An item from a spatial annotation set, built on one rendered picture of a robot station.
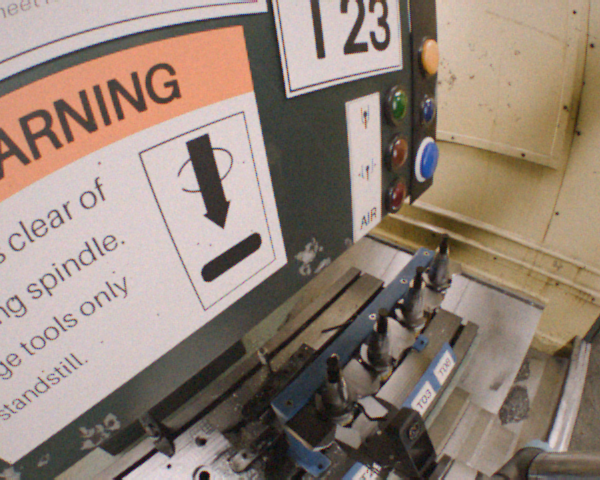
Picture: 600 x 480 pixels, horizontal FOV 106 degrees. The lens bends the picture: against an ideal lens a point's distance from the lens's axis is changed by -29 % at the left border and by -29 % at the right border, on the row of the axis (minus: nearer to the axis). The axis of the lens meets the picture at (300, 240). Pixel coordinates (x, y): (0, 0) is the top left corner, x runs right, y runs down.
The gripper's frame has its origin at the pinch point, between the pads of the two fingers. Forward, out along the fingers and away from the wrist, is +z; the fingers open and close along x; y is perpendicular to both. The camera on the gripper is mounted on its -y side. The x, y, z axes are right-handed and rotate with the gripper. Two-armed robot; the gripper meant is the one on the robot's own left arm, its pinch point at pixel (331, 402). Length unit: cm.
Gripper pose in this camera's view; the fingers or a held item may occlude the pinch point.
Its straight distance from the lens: 52.1
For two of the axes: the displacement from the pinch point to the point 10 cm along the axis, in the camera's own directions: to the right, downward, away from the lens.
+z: -7.1, -3.2, 6.2
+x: 6.9, -4.8, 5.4
